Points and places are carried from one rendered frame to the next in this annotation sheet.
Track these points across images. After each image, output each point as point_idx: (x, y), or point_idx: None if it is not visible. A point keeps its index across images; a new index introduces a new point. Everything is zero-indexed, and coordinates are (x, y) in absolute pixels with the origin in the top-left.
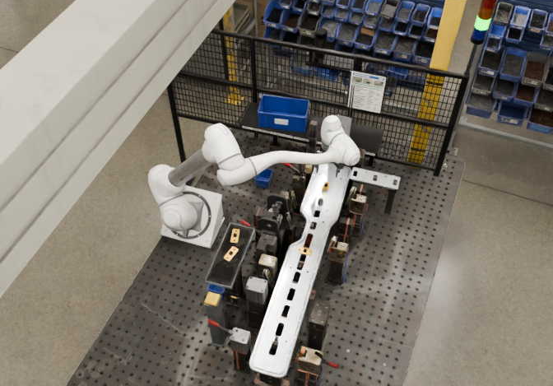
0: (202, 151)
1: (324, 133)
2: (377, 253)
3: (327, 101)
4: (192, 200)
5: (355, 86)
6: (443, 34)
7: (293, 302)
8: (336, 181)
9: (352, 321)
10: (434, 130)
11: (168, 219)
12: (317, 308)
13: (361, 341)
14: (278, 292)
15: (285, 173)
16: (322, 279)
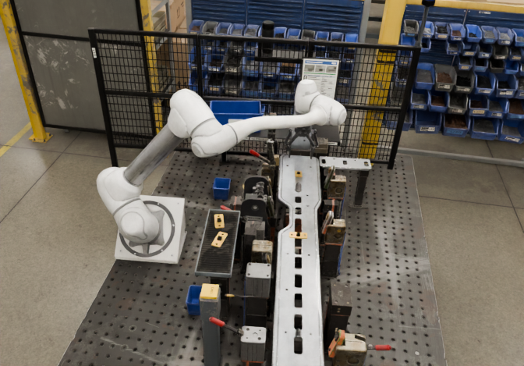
0: (168, 124)
1: (301, 98)
2: (362, 242)
3: (277, 101)
4: (150, 210)
5: (308, 76)
6: (393, 4)
7: (303, 289)
8: (307, 169)
9: (362, 313)
10: (387, 115)
11: (128, 224)
12: (335, 289)
13: (381, 332)
14: (282, 281)
15: (242, 183)
16: None
